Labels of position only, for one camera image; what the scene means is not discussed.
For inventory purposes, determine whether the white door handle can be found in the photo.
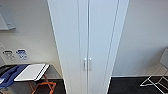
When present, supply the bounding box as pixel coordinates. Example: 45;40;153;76
82;57;87;72
87;57;93;72

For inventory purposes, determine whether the white wardrobe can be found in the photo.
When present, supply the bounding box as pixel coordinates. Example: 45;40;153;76
46;0;130;94

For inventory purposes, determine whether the white board on orange legs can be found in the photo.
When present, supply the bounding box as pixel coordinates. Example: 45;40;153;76
13;63;57;94

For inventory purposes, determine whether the blue and white wall label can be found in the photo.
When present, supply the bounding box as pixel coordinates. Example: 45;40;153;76
15;49;30;61

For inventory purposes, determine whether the grey and white wall label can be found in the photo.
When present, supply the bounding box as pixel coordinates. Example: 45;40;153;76
2;49;16;62

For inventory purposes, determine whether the white wire rack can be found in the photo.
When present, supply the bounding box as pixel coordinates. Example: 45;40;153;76
139;48;168;93

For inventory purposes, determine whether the grey wall panel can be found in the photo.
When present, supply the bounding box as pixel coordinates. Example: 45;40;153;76
0;3;17;32

